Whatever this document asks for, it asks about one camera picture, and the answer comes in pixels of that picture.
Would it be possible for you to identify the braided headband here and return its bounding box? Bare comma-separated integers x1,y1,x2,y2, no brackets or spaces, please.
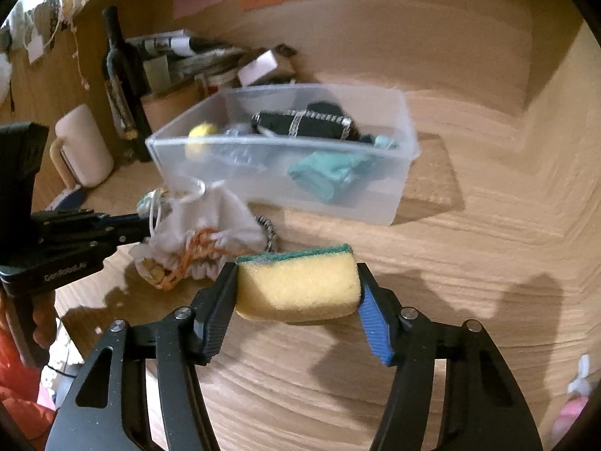
38,0,61,49

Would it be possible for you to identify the stack of newspapers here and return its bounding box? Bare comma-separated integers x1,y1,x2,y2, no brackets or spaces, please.
126,30,249,85

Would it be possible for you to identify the small white card box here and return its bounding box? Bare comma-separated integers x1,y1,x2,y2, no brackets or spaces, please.
237,50,296,86

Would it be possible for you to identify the person's left hand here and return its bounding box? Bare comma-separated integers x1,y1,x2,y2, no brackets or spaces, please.
33,291,57,349

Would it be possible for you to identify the yellow green sponge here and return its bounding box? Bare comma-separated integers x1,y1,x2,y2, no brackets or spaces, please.
235,244,361,323

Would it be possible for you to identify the black cap with chains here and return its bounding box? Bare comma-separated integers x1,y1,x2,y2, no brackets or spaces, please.
251,102,359,142

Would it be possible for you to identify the white fluffy pompom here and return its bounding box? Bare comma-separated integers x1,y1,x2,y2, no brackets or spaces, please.
0,52,12,105

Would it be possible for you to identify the yellow felt ball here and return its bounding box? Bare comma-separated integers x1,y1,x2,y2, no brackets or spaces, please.
184,122,219,161

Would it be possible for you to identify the green knitted cloth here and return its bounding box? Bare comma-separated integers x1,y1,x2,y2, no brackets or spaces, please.
286,135,405,205

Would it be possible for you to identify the clear plastic storage bin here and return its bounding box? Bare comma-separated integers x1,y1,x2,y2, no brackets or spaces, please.
147,83,420,225

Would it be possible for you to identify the white drawstring pouch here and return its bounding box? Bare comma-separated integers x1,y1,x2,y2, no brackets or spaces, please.
129,176,276,291

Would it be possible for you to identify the dark wine bottle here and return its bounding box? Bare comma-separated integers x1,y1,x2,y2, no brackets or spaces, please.
102,6,152,163

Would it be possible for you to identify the pink mug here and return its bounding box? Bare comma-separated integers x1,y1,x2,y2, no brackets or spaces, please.
49,104,114,188

